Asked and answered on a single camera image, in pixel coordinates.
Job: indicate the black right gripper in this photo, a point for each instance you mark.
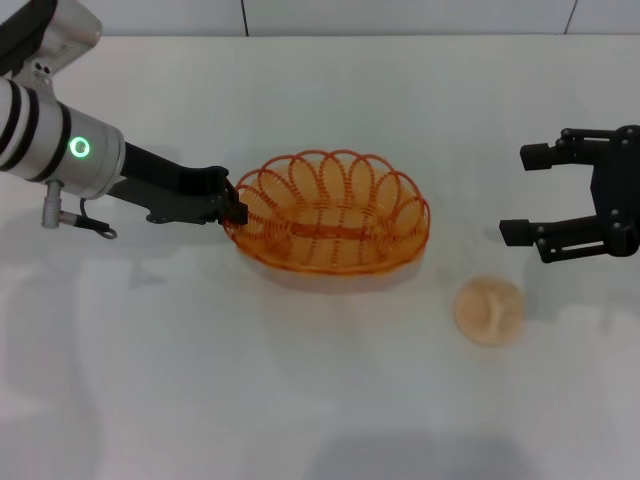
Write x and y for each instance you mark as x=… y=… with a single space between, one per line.
x=620 y=200

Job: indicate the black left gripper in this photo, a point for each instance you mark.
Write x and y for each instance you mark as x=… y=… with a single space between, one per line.
x=170 y=192

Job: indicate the orange woven plastic basket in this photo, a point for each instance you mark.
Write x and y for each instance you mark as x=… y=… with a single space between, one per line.
x=330 y=235

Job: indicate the beige steamed bun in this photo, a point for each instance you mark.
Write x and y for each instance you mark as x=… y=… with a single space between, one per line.
x=487 y=312

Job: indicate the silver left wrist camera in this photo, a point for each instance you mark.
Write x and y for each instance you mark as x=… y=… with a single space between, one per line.
x=65 y=35

